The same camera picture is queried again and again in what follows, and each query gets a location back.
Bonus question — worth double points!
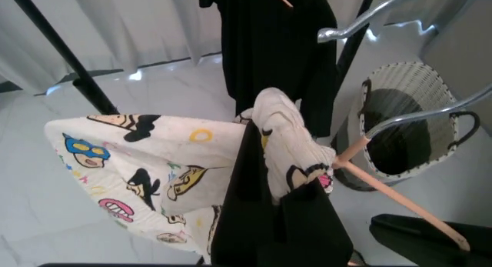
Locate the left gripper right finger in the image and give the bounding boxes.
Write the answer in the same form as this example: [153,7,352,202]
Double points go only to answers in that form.
[282,178,354,265]

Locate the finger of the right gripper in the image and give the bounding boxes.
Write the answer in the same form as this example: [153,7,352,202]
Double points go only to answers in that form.
[368,213,492,267]
[441,220,492,261]

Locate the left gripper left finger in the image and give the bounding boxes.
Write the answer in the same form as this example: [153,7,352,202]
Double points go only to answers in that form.
[210,120,284,265]

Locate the cream printed garment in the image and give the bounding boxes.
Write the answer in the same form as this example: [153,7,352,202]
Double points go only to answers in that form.
[44,87,337,265]

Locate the white laundry basket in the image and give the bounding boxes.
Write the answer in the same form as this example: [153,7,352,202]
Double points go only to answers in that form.
[331,61,481,193]

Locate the black clothes rack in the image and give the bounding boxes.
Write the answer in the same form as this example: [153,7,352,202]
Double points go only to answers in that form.
[5,0,380,116]

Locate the black garment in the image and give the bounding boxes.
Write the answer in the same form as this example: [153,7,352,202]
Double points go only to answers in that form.
[196,0,339,139]

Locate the white curtain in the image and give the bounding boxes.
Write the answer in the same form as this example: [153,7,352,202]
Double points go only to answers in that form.
[0,0,474,95]

